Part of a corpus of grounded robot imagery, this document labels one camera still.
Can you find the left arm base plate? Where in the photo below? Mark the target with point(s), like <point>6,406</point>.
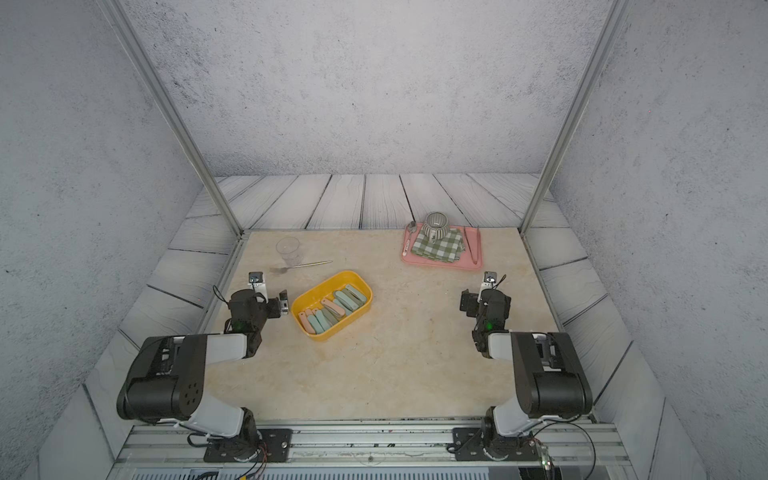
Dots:
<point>261,445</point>

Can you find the aluminium frame post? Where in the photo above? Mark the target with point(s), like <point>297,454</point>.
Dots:
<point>589,79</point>
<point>131,43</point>

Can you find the teal folding fruit knife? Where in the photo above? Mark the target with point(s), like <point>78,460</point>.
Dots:
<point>359,296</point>

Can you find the pink folding fruit knife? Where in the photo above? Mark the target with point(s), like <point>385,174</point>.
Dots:
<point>340,311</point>

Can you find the aluminium rail base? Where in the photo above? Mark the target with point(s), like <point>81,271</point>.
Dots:
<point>381,449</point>

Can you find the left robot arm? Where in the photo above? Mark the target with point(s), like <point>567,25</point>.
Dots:
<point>166,381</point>

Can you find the yellow plastic storage box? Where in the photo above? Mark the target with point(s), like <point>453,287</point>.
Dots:
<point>310,303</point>

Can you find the wooden handled spoon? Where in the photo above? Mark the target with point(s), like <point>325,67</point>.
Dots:
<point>283,270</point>

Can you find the striped ceramic cup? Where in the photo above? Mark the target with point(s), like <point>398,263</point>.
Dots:
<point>435,227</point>

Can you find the left aluminium frame post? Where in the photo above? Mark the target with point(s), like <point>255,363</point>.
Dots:
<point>131,43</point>

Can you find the green checkered cloth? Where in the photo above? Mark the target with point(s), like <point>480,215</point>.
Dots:
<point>447,250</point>

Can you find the clear plastic cup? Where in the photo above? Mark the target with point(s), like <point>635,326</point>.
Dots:
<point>289,249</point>

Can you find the pink knife in box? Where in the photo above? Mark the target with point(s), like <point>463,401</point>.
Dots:
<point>306,324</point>

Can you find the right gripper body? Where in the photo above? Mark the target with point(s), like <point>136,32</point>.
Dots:
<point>471,300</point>

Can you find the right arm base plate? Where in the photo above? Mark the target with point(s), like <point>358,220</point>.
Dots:
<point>474,445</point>

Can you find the pink handled spoon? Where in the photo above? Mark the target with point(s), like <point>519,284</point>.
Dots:
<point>411,228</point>

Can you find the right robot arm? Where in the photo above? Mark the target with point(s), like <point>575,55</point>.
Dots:
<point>549,381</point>

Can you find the right aluminium frame post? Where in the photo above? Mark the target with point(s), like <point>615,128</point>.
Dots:
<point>589,79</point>

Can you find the pink plastic tray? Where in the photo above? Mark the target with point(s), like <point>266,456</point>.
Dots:
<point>464,263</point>

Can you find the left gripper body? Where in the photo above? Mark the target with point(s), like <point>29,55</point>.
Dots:
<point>273,311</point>

